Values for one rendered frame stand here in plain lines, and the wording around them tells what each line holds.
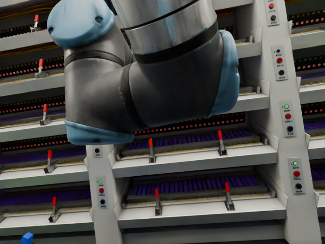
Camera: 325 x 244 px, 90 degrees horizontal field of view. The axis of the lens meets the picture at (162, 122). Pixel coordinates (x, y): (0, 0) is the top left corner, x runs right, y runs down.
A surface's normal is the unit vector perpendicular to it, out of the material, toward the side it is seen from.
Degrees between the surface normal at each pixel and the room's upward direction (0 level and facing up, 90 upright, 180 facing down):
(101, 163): 90
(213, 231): 90
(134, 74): 72
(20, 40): 112
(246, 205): 21
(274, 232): 90
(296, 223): 90
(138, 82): 80
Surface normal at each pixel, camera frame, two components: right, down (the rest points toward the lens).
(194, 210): -0.15, -0.93
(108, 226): -0.11, -0.03
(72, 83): -0.39, -0.12
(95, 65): 0.29, -0.23
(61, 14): -0.14, -0.26
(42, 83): -0.05, 0.34
